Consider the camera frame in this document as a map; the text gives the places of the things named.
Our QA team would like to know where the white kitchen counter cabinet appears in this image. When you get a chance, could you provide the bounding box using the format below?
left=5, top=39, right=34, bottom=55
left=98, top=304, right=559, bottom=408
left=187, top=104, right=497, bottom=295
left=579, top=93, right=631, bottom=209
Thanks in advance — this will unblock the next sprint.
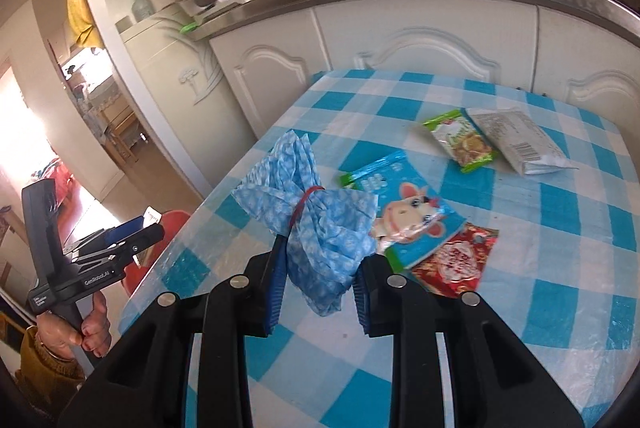
left=190, top=0, right=640, bottom=149

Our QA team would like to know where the wooden chair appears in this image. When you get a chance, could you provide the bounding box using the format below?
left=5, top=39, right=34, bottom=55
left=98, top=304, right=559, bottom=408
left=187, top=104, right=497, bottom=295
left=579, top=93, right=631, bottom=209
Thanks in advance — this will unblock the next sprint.
left=97, top=106, right=148, bottom=161

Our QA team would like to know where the blue cartoon cow packet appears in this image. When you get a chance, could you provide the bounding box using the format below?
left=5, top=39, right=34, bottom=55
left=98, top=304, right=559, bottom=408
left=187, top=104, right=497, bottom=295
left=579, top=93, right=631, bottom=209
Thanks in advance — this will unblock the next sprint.
left=340, top=151, right=463, bottom=270

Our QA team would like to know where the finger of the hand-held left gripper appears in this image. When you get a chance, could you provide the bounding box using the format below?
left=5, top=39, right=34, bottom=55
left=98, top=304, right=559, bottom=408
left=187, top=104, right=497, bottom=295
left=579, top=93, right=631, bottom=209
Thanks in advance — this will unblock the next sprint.
left=70, top=222, right=166, bottom=271
left=64, top=215, right=147, bottom=255

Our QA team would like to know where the frosted glass door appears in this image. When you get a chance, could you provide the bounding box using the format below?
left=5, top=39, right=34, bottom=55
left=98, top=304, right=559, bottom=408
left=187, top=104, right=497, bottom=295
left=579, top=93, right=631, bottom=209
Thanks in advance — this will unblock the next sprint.
left=70, top=0, right=261, bottom=199

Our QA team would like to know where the yellow hanging cloth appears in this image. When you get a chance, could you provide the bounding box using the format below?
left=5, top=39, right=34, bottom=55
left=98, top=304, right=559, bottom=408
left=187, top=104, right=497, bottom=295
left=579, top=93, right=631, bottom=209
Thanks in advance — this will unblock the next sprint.
left=65, top=0, right=101, bottom=49

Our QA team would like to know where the person's left hand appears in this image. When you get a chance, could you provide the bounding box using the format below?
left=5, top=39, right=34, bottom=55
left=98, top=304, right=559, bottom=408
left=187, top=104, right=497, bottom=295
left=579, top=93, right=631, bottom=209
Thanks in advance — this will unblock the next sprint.
left=36, top=292, right=112, bottom=361

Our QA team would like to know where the light blue patterned cloth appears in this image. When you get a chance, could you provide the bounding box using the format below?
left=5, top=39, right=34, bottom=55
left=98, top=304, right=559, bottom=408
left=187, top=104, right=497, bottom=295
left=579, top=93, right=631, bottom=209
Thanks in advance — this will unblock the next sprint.
left=232, top=129, right=378, bottom=316

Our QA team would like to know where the red snack packet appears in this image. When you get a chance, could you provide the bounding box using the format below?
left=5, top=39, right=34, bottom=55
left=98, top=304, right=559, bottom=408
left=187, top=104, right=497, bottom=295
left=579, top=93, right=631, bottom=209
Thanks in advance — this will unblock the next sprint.
left=411, top=223, right=500, bottom=299

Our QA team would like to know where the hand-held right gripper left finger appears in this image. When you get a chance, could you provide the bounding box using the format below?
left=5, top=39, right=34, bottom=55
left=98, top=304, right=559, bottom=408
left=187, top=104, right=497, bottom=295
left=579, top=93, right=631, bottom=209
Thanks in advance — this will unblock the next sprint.
left=57, top=235, right=291, bottom=428

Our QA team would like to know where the person's left forearm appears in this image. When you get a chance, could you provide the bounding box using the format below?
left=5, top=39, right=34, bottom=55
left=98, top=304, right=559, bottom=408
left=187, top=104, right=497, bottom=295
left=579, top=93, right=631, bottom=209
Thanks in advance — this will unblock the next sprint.
left=15, top=327, right=86, bottom=396

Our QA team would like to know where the grey white packet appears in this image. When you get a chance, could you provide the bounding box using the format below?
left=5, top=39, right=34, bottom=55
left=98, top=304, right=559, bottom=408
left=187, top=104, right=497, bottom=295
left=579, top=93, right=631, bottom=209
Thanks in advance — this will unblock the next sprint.
left=467, top=107, right=580, bottom=177

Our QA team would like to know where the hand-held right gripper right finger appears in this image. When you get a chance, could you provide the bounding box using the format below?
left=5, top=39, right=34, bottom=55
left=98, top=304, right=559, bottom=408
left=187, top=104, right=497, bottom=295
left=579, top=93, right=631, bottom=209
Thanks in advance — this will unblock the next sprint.
left=352, top=255, right=586, bottom=428

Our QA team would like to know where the green snack packet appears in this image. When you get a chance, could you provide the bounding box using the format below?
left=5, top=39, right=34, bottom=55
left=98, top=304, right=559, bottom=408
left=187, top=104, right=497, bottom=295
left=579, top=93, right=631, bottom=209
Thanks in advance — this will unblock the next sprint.
left=422, top=109, right=501, bottom=173

